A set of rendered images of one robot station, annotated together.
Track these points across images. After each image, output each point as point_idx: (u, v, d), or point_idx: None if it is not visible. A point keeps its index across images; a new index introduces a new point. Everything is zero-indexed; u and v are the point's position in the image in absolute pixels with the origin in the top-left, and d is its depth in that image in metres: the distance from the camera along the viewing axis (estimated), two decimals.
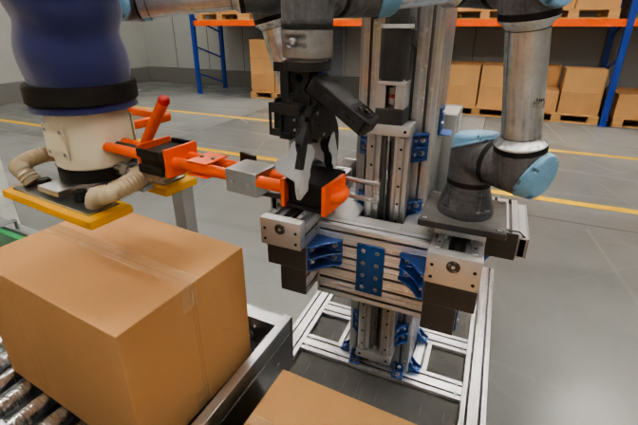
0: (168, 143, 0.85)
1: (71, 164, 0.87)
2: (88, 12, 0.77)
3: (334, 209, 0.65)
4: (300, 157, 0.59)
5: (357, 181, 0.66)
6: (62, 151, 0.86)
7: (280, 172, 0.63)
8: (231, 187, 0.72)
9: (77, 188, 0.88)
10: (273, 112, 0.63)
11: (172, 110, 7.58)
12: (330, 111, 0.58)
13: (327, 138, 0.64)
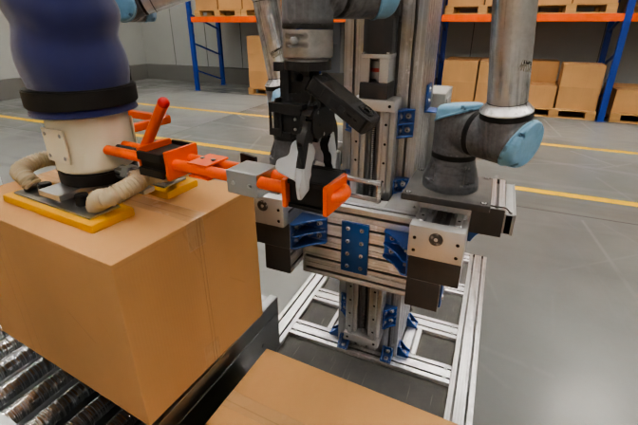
0: (168, 145, 0.85)
1: (72, 168, 0.87)
2: (86, 16, 0.77)
3: (336, 209, 0.65)
4: (301, 156, 0.59)
5: (358, 180, 0.66)
6: (62, 155, 0.86)
7: (281, 172, 0.63)
8: (232, 188, 0.72)
9: (78, 192, 0.88)
10: (273, 112, 0.63)
11: (169, 106, 7.56)
12: (331, 110, 0.58)
13: (327, 138, 0.64)
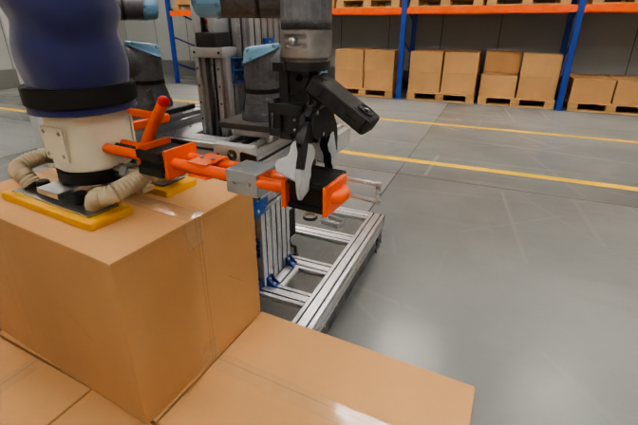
0: (167, 144, 0.84)
1: (71, 166, 0.87)
2: (86, 13, 0.76)
3: (335, 209, 0.65)
4: (301, 157, 0.59)
5: (358, 181, 0.66)
6: (61, 153, 0.85)
7: (280, 172, 0.63)
8: (232, 188, 0.72)
9: (76, 190, 0.88)
10: (272, 112, 0.63)
11: None
12: (330, 110, 0.58)
13: (327, 138, 0.64)
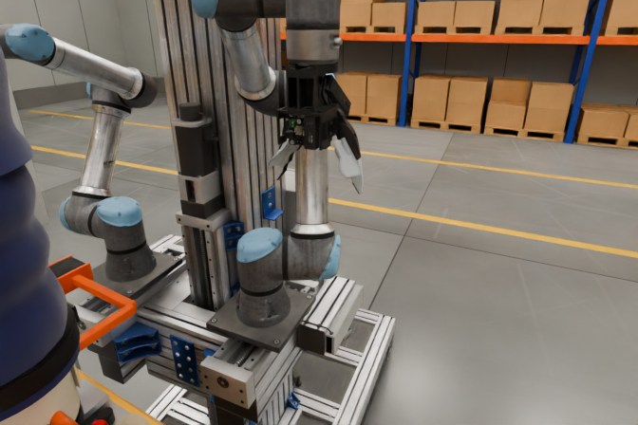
0: None
1: None
2: None
3: None
4: (358, 144, 0.61)
5: None
6: None
7: (349, 175, 0.59)
8: None
9: None
10: (315, 125, 0.55)
11: (141, 124, 7.55)
12: (339, 103, 0.63)
13: None
